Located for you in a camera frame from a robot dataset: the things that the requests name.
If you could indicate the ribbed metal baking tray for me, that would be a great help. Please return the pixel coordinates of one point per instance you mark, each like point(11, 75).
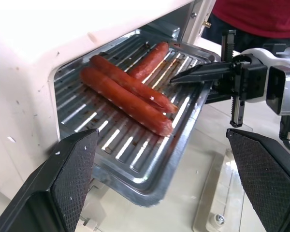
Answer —
point(125, 149)

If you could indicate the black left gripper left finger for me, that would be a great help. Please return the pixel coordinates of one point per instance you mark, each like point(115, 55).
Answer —
point(38, 193)

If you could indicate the small brass fitting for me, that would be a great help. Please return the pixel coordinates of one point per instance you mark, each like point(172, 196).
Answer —
point(206, 23)

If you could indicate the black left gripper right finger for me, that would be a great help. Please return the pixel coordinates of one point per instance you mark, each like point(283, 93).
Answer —
point(268, 174)

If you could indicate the white toaster oven body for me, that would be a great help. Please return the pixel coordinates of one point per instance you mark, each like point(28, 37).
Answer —
point(19, 72)

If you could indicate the short red sausage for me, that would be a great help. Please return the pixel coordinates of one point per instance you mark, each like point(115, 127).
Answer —
point(152, 59)

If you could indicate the person in red shirt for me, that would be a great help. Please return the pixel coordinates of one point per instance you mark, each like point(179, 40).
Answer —
point(256, 14)

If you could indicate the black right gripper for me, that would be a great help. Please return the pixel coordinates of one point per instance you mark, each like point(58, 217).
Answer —
point(253, 82)

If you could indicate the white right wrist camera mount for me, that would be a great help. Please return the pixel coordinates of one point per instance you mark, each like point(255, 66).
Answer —
point(263, 52)

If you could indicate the long red sausage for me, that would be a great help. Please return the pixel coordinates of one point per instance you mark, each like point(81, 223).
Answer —
point(116, 96)
point(116, 72)

